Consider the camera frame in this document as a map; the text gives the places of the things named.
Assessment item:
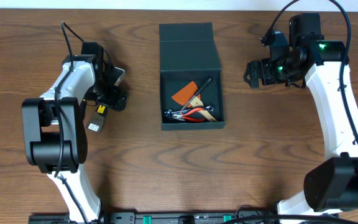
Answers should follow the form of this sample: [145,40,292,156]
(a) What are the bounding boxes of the orange scraper wooden handle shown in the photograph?
[166,81,217,122]

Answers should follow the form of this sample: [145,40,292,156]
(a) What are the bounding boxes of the small steel hammer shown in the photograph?
[181,77,212,110]

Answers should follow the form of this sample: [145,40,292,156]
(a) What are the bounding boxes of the silver ratchet wrench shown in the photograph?
[164,106,214,116]

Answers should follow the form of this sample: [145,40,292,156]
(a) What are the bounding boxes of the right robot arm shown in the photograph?
[244,39,358,215]

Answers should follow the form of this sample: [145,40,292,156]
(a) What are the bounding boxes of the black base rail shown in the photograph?
[28,211,340,224]

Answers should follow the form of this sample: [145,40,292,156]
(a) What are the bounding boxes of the metal putty knife wooden handle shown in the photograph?
[85,67,127,133]

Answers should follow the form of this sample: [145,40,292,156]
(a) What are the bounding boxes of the dark green box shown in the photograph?
[159,22,226,131]

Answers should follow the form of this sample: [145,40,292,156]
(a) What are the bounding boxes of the red handled pliers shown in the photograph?
[172,107,204,123]

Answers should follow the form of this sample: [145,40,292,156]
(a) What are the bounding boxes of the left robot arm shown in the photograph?
[21,53,127,223]

